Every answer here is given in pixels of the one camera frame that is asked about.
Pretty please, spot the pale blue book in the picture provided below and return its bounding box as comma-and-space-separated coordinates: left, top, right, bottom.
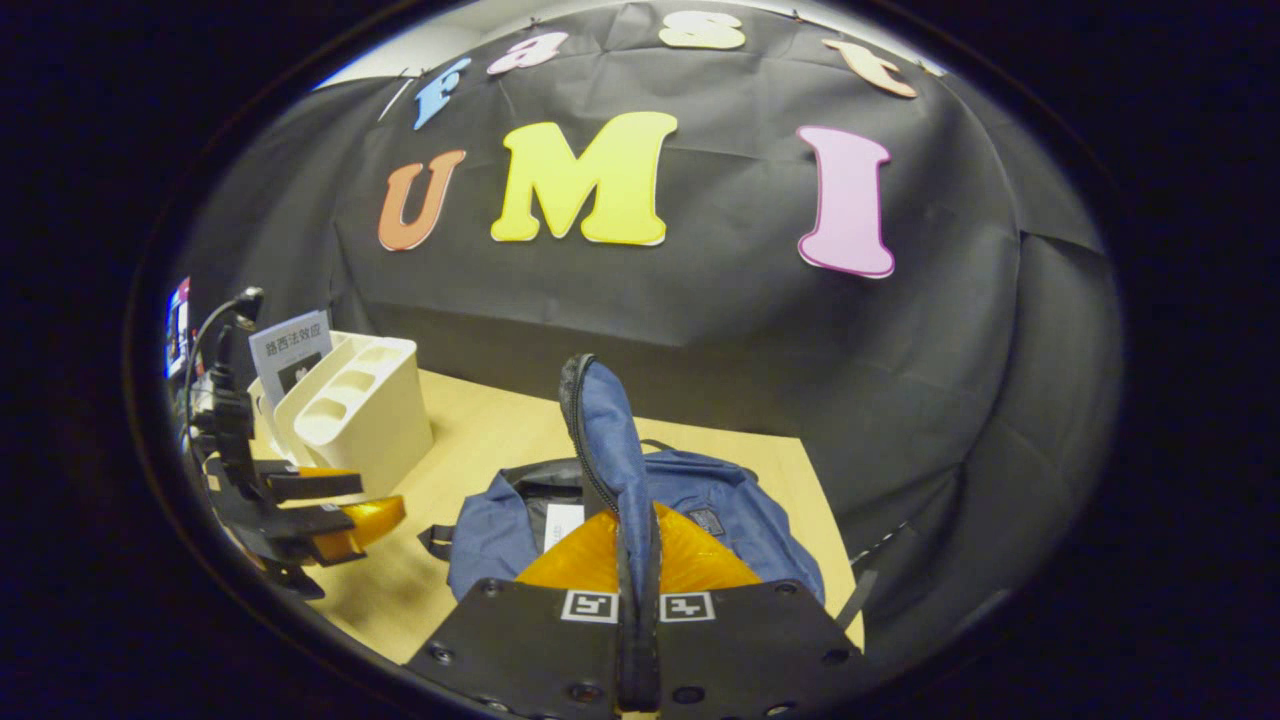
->
247, 309, 334, 403

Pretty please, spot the cream plastic bookshelf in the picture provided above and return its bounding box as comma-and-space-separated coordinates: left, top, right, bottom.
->
250, 332, 435, 506

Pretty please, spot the colourful board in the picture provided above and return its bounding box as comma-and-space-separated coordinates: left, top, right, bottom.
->
163, 278, 193, 379

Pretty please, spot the black backdrop cloth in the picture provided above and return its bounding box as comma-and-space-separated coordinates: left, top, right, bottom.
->
175, 0, 1126, 641

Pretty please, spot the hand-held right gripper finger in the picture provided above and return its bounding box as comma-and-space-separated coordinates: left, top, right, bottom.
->
405, 503, 641, 720
640, 500, 866, 720

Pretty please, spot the blue schoolbag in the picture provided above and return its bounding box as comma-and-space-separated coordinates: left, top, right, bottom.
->
420, 352, 879, 631

